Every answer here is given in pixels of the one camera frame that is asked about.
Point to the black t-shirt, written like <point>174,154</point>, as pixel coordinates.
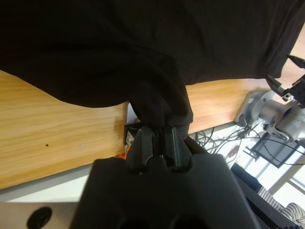
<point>119,47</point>

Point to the black framed panel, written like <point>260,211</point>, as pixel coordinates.
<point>274,152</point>

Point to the black camera post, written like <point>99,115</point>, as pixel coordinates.
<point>131,130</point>

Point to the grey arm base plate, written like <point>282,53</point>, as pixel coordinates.
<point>247,105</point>

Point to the striped fabric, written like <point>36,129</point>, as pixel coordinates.
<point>293,210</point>

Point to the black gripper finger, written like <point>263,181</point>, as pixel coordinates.
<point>176,152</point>
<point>143,150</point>

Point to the white mount plate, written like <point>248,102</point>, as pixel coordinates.
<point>129,112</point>

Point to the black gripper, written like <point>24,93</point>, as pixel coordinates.
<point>297,91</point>

